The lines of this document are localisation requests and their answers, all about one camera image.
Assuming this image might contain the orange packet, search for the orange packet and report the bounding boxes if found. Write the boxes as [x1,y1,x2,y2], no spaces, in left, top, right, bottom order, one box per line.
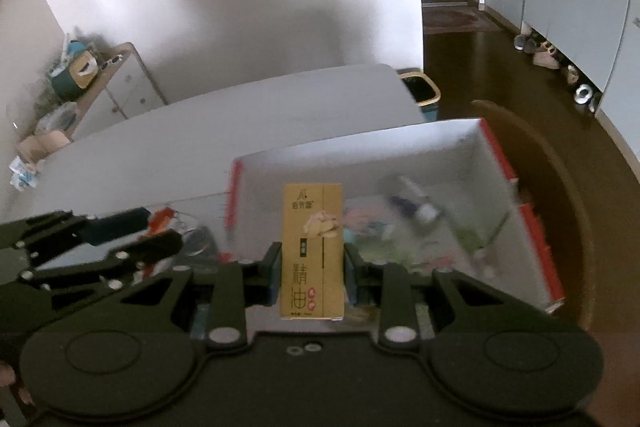
[149,207,178,235]

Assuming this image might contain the brown cardboard box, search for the brown cardboard box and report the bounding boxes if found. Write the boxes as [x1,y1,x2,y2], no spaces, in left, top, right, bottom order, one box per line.
[17,129,71,160]

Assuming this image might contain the patterned doormat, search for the patterned doormat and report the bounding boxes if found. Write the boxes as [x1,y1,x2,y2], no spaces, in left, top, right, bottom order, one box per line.
[422,7,503,32]

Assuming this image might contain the yellow carton box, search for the yellow carton box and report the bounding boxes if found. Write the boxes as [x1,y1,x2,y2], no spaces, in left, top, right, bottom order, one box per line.
[281,183,346,322]

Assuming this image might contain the large grey stickered cabinet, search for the large grey stickered cabinet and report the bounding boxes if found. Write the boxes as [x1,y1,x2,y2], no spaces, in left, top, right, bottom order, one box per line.
[592,0,640,158]

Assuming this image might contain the teal tissue box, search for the teal tissue box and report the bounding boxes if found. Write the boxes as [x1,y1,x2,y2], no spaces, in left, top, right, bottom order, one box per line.
[50,52,98,100]

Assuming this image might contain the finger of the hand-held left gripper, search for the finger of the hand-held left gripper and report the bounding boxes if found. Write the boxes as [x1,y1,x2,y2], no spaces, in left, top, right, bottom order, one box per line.
[0,208,151,258]
[20,229,183,308]

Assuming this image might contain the white sneaker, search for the white sneaker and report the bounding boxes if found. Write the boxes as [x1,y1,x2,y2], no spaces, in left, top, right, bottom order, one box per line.
[531,47,562,70]

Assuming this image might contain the red cardboard box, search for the red cardboard box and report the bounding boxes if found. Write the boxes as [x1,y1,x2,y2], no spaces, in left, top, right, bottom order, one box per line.
[224,117,566,315]

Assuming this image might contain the white wooden sideboard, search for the white wooden sideboard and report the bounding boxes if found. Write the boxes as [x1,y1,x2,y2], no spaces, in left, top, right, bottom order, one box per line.
[30,42,168,142]

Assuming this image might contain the grey two-door lower cabinet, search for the grey two-door lower cabinet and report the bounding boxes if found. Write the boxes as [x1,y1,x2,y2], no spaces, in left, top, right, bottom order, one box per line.
[521,0,633,92]

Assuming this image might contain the dark trash bin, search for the dark trash bin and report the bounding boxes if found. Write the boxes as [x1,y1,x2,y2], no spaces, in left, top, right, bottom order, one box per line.
[397,68,442,122]

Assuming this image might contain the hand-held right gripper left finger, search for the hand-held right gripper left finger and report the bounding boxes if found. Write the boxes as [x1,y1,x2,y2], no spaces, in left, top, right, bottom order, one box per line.
[117,242,283,348]

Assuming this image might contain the grey shoe bench cabinet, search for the grey shoe bench cabinet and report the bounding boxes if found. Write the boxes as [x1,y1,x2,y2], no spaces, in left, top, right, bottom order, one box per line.
[484,0,526,32]

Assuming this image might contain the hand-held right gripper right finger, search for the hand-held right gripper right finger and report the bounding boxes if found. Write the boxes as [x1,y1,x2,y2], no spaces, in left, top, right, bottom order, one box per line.
[342,243,511,350]

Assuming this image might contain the small white dark bottle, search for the small white dark bottle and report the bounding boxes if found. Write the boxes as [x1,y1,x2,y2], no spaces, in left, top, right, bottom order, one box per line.
[390,174,443,223]

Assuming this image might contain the blue white packet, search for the blue white packet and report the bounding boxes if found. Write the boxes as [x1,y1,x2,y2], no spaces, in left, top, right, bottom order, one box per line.
[9,157,41,192]

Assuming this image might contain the clear plastic bag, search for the clear plastic bag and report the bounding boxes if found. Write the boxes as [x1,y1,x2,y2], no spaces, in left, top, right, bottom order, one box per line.
[35,102,78,132]

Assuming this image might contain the wooden chair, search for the wooden chair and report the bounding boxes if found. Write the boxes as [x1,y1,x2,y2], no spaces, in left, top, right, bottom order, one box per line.
[470,99,596,333]

